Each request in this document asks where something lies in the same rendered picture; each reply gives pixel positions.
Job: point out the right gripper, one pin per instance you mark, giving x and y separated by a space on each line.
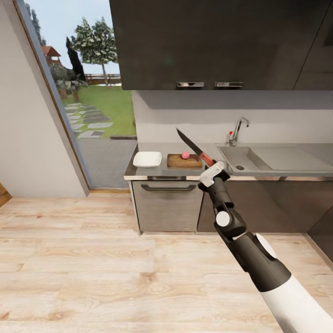
218 185

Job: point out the dishwasher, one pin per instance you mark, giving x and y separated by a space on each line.
167 205

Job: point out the cutting board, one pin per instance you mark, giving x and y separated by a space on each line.
175 160

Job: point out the parer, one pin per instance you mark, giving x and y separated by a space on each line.
197 150

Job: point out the drop in sink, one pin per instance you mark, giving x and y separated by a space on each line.
270 159

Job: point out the vidalia onion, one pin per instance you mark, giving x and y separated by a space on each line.
185 155

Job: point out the bowl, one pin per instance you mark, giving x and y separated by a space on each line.
147 159

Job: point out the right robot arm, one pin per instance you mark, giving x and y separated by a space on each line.
295 310

